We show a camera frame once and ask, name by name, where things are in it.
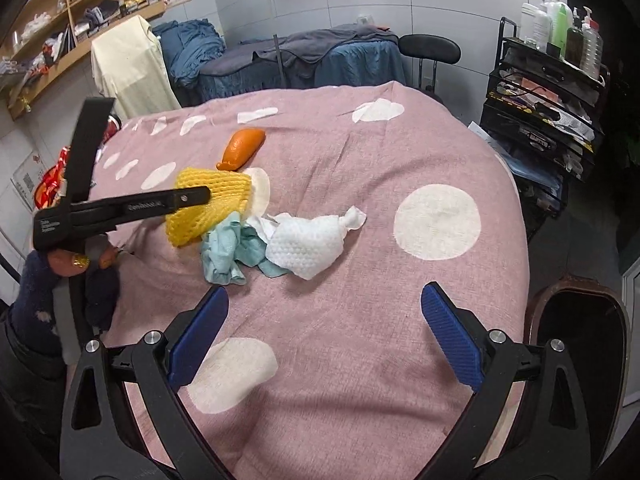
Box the dark pump bottle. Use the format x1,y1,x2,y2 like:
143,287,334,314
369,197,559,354
567,7,586,67

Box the white round cotton pad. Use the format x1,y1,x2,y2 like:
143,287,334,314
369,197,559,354
245,166,272,218

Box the wall notice sheet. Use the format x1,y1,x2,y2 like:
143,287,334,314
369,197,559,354
10,152,46,196

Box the teal crumpled cloth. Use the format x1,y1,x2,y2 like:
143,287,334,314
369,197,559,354
200,211,291,287

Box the cream cloth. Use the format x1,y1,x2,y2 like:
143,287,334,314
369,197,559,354
91,15,182,121

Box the blue folded cloth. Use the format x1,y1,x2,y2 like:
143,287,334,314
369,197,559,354
500,150,565,197

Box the white textured wet wipe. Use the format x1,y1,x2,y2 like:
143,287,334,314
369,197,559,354
265,205,368,281

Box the grey bed blanket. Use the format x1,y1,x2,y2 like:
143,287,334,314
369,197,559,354
240,24,401,67

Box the black storage cart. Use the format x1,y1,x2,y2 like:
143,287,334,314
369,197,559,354
480,17,612,233

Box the white pump bottle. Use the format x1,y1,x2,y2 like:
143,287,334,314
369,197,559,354
532,0,554,51

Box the brown trash bin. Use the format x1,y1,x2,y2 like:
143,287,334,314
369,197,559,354
527,280,632,467

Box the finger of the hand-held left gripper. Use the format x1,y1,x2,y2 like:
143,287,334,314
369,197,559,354
64,97,117,206
70,185,212,233

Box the pile of blue cloths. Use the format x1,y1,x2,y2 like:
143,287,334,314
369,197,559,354
152,19,226,88

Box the green pump bottle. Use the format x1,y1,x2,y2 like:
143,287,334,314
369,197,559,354
547,0,574,58

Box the blue massage bed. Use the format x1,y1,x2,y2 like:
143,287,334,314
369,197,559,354
200,25,408,106

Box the dark folded clothes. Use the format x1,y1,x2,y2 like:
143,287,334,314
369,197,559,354
75,0,123,36

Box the black stool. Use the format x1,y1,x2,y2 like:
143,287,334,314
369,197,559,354
398,34,462,106

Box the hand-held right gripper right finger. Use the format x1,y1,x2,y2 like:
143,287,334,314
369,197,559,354
421,281,581,480

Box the pink dotted blanket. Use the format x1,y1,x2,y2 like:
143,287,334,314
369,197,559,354
62,82,532,480

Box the clear red-capped bottle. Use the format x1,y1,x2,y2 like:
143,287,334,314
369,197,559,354
581,7,602,80

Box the white plastic bag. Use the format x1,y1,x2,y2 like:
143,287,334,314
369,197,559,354
22,12,53,37

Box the person's left hand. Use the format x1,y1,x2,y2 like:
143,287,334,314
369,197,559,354
47,245,121,281

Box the grey wire wall shelf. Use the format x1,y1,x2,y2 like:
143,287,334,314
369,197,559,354
0,57,32,92

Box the crumpled white tissue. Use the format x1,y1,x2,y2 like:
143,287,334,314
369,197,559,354
245,214,288,246

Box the yellow foam net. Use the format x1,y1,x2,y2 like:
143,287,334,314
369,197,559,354
166,167,253,248

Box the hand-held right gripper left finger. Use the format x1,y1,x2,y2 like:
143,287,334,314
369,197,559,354
59,284,231,480

